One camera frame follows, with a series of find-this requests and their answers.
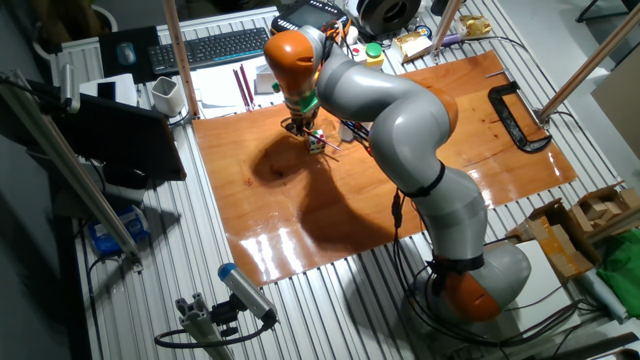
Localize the gold snack bag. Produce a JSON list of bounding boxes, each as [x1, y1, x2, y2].
[[458, 14, 494, 39]]

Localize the silver camera blue cap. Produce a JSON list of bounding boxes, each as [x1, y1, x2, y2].
[[217, 261, 280, 326]]

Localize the black camera cable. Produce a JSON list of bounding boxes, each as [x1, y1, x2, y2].
[[153, 319, 277, 350]]

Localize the silver cylinder camera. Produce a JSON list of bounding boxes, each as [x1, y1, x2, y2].
[[59, 62, 82, 115]]

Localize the black chair base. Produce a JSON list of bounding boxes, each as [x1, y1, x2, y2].
[[574, 0, 640, 24]]

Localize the gold tissue box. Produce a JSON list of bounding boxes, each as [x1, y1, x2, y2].
[[391, 30, 434, 64]]

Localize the blue hexagonal pen holder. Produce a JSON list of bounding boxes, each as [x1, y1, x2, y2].
[[337, 120, 374, 143]]

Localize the grey computer mouse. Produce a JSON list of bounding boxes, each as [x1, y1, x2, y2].
[[115, 41, 138, 67]]

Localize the black monitor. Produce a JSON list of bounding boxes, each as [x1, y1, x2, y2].
[[27, 79, 188, 183]]

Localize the slanted aluminium beam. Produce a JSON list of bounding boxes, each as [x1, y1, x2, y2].
[[0, 69, 145, 272]]

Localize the white rounded cup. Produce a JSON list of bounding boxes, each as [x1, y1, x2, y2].
[[150, 75, 187, 118]]

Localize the wooden post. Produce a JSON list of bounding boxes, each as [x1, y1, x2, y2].
[[537, 3, 640, 125], [429, 0, 465, 64], [160, 0, 202, 120]]

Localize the aluminium profile stand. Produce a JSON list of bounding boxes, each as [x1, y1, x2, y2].
[[174, 291, 235, 360]]

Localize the white foam sheet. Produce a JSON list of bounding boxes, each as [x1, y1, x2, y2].
[[514, 239, 582, 326]]

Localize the green cloth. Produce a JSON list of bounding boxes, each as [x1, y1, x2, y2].
[[596, 241, 640, 320]]

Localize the yellow box green mushroom button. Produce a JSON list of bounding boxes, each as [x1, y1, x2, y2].
[[363, 41, 387, 69]]

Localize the blue wipes pack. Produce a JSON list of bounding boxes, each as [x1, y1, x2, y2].
[[88, 203, 152, 258]]

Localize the black C-clamp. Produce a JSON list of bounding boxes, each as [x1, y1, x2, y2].
[[484, 69, 553, 154]]

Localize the black keyboard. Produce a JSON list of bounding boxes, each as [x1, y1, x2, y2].
[[147, 26, 274, 77]]

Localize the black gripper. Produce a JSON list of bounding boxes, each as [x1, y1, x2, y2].
[[287, 111, 321, 140]]

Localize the cardboard box wooden blocks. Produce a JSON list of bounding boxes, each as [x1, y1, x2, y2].
[[569, 181, 640, 239]]

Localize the black mouse pad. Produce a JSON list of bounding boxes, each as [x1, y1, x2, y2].
[[98, 25, 162, 86]]

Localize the red pencil pink eraser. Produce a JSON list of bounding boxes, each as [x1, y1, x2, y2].
[[231, 68, 251, 112], [238, 63, 257, 109], [302, 128, 343, 152]]

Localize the black orange teach pendant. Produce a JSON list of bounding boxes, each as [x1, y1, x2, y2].
[[270, 0, 352, 37]]

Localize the white rubik's cube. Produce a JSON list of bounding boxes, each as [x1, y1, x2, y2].
[[306, 128, 328, 155]]

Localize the white square cup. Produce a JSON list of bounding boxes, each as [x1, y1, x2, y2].
[[254, 63, 276, 95]]

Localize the black filament spool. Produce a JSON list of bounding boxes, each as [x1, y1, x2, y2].
[[355, 0, 423, 36]]

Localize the white roll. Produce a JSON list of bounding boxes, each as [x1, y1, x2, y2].
[[576, 269, 629, 323]]

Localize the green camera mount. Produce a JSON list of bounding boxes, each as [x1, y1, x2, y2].
[[270, 80, 321, 114]]

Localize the white paper sheets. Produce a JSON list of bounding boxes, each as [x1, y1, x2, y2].
[[191, 64, 289, 121]]

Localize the brown cardboard box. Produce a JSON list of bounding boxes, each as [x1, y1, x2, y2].
[[504, 197, 602, 280]]

